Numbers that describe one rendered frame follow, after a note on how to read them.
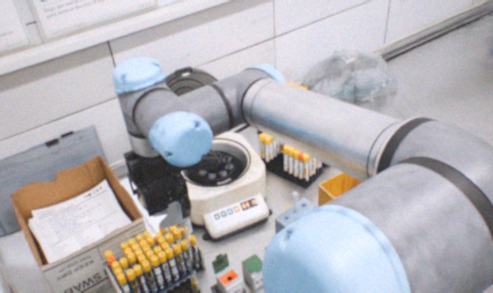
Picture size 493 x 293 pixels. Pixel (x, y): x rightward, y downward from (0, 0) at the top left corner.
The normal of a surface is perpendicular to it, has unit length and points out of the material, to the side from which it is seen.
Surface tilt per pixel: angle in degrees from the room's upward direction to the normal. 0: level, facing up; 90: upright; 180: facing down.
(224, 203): 90
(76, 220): 1
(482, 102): 0
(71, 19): 94
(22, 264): 0
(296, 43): 90
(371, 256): 22
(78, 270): 86
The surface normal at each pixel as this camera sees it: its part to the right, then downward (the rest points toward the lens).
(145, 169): 0.57, 0.49
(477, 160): 0.11, -0.78
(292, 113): -0.73, -0.33
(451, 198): 0.12, -0.56
